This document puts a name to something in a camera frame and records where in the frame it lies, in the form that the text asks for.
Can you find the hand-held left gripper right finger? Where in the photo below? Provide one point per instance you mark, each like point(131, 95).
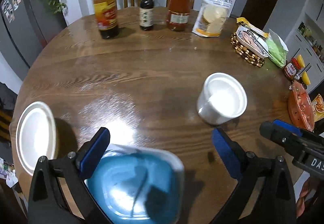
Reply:
point(226, 153)

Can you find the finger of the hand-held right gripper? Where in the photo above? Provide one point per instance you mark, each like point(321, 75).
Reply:
point(281, 138)
point(288, 127)

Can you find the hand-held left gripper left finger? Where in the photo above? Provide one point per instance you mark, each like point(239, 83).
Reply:
point(93, 155)

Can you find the white cup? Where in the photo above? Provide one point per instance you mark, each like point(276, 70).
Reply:
point(215, 115)

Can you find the large white bowl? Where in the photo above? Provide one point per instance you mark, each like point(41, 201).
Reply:
point(35, 135)

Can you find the person's right hand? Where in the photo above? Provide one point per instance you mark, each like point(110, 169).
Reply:
point(306, 196)

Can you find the orange lidded food container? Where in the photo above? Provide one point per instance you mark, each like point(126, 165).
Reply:
point(301, 107)

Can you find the printed snack packet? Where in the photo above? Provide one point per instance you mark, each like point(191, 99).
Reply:
point(319, 106)

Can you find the red chili jar yellow lid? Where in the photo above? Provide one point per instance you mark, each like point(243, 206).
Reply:
point(305, 77)
point(291, 69)

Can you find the green plastic bag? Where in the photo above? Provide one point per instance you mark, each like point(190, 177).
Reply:
point(277, 49)

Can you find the beaded wooden trivet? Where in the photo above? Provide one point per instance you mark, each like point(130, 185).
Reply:
point(243, 53)

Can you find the pile of crumpled paper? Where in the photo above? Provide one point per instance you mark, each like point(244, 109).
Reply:
point(7, 173)

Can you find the white cabinet shelf with jars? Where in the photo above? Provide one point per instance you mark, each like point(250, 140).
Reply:
point(308, 36)

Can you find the yellow black striped box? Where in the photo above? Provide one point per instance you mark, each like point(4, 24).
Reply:
point(5, 122)

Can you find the white tray with packets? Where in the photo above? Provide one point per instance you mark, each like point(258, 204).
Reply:
point(250, 39)

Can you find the yellow snack packet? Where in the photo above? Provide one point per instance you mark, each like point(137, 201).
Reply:
point(241, 21)

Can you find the white and yellow flour bag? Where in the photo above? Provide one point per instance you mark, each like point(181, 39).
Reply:
point(210, 21)

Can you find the vinegar bottle with yellow cap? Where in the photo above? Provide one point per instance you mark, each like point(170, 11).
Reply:
point(106, 16)

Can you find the small dark soy sauce bottle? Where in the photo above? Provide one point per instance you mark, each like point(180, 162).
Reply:
point(146, 19)

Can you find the grey refrigerator with magnets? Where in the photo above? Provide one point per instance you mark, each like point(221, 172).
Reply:
point(22, 24)

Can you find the red sauce bottle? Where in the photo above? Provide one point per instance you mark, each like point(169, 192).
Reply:
point(178, 6)

